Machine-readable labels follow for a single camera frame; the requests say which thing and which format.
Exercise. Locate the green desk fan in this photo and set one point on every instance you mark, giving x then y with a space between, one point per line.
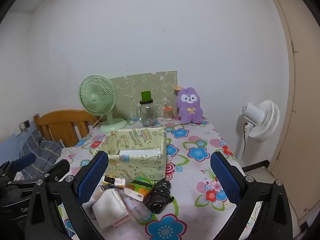
96 97

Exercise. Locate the green tissue packet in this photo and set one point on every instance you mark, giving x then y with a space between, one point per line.
137 190

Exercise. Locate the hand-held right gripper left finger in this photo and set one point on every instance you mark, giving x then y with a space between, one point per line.
92 177

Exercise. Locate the wall socket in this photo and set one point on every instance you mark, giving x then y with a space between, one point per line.
25 124

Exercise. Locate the beige wooden door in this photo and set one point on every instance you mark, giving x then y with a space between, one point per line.
300 105

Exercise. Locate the purple plush bunny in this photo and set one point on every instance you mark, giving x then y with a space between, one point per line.
190 110

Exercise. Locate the small jar with orange lid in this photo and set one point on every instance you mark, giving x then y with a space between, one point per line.
168 115

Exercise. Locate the floral tablecloth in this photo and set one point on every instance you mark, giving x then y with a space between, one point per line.
197 140

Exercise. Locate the grey plaid blanket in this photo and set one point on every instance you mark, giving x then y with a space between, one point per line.
42 150

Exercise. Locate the pink wet wipes packet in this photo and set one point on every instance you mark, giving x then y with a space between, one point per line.
135 207

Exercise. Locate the black umbrella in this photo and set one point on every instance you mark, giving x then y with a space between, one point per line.
157 197

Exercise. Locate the white tissue sheet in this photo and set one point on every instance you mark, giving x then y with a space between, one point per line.
140 152

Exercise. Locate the white cloth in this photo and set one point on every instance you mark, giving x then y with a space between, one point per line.
110 205

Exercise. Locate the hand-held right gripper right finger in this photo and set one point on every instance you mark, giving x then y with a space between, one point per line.
225 180

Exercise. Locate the pale green printed storage box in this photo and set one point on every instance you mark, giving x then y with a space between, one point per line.
140 162

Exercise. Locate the yellow cartoon tissue packet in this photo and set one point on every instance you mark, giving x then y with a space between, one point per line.
117 181

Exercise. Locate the wooden bed headboard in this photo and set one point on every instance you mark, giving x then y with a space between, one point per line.
60 122

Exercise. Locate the white standing fan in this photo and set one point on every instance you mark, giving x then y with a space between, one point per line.
265 120

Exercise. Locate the green printed board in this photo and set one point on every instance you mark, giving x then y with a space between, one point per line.
135 85

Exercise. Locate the glass jar with green lid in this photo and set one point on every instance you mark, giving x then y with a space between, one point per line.
148 115

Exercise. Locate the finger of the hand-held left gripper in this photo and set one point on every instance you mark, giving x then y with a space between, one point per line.
25 158
58 168

